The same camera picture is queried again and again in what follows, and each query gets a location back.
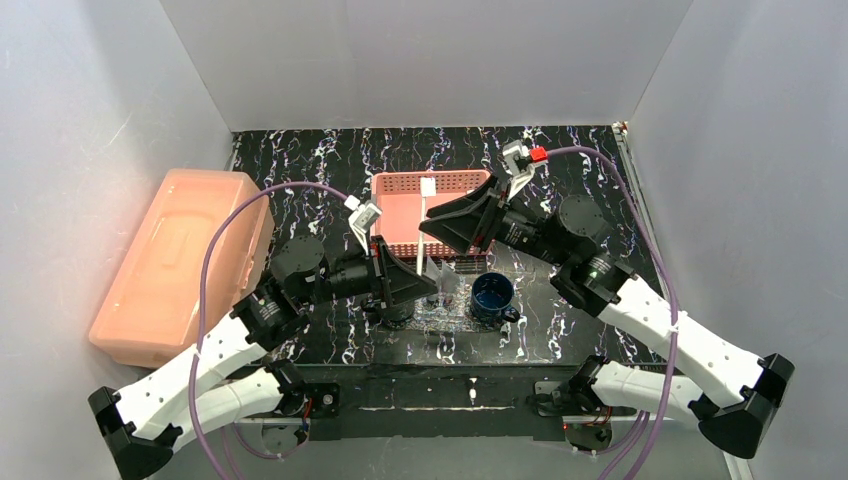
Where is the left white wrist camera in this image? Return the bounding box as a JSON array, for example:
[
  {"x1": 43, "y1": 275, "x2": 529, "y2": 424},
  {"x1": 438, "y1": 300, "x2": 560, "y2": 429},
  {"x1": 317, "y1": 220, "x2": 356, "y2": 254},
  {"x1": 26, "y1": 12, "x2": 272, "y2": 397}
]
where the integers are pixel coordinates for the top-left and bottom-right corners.
[{"x1": 344, "y1": 195, "x2": 382, "y2": 253}]

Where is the clear textured oval tray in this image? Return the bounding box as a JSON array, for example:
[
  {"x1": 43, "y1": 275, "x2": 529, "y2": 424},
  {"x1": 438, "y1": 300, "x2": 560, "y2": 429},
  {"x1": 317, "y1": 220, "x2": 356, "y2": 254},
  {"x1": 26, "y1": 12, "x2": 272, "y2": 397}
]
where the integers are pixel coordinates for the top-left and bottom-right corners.
[{"x1": 401, "y1": 265, "x2": 520, "y2": 333}]

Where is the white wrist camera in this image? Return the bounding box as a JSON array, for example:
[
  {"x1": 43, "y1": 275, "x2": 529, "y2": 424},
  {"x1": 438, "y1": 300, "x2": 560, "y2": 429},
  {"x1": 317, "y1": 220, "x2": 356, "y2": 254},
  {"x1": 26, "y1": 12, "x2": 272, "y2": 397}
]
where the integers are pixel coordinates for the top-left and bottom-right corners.
[
  {"x1": 344, "y1": 195, "x2": 382, "y2": 253},
  {"x1": 502, "y1": 140, "x2": 548, "y2": 200}
]

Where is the dark blue mug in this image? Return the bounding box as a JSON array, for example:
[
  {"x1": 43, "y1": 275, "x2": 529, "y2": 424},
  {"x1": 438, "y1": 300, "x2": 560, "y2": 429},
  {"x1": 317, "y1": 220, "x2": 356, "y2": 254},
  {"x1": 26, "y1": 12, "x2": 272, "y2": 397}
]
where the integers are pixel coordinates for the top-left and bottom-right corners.
[{"x1": 469, "y1": 272, "x2": 520, "y2": 329}]

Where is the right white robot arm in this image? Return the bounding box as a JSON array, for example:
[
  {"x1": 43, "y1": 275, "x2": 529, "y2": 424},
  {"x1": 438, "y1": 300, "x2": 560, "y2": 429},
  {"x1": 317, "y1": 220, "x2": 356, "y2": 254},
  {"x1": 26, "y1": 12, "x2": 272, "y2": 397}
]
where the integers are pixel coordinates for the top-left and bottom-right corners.
[{"x1": 420, "y1": 178, "x2": 795, "y2": 459}]

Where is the clear textured acrylic holder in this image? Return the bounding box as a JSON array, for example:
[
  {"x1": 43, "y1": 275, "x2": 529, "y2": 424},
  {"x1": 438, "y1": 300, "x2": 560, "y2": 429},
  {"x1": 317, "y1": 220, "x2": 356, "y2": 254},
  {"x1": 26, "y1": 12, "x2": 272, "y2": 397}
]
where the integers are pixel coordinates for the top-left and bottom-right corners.
[{"x1": 411, "y1": 274, "x2": 474, "y2": 333}]

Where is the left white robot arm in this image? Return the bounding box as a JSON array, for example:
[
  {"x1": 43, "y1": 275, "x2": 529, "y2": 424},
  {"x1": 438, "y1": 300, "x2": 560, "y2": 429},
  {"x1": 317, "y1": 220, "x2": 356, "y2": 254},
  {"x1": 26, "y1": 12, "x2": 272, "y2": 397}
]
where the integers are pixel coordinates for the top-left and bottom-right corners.
[{"x1": 88, "y1": 236, "x2": 437, "y2": 479}]

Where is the pink perforated plastic basket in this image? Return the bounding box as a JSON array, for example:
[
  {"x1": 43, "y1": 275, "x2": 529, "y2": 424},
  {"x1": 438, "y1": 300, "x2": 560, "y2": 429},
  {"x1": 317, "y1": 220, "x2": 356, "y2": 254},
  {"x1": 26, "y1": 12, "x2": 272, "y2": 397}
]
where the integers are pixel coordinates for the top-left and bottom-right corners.
[{"x1": 371, "y1": 169, "x2": 490, "y2": 259}]

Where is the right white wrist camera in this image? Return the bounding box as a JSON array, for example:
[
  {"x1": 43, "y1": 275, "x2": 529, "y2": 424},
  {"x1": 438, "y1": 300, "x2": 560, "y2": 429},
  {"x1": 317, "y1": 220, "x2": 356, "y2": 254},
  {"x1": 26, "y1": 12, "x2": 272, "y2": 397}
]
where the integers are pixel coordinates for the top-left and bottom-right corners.
[{"x1": 502, "y1": 140, "x2": 548, "y2": 200}]

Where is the white toothpaste tube blue cap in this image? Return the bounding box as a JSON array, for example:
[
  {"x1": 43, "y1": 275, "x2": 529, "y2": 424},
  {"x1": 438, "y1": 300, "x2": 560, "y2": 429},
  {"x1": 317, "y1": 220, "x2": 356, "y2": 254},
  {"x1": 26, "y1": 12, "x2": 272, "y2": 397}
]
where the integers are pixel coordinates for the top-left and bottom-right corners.
[{"x1": 423, "y1": 256, "x2": 441, "y2": 309}]

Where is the aluminium frame rail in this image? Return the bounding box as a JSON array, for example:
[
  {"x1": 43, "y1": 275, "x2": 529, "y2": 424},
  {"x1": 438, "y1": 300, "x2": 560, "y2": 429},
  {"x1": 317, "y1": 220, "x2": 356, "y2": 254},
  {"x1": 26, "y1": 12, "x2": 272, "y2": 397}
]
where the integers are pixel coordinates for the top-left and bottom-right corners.
[{"x1": 131, "y1": 374, "x2": 738, "y2": 425}]

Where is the dark green mug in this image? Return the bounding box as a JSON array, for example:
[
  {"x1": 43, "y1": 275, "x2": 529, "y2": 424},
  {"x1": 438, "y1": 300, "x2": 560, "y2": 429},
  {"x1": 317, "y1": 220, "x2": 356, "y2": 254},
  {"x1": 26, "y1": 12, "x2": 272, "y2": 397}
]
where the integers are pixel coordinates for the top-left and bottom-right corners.
[{"x1": 376, "y1": 301, "x2": 416, "y2": 329}]

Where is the white toothbrush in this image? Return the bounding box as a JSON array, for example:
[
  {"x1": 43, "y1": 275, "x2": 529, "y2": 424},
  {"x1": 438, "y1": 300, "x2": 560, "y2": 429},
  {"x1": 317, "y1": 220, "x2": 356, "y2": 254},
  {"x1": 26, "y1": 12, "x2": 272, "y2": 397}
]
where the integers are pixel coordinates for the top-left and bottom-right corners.
[{"x1": 417, "y1": 176, "x2": 439, "y2": 276}]

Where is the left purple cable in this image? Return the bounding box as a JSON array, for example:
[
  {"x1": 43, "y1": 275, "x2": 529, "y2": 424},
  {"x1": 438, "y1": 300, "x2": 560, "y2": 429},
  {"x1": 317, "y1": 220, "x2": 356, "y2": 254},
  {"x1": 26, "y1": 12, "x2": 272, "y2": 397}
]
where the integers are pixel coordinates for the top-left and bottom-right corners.
[{"x1": 187, "y1": 182, "x2": 352, "y2": 480}]

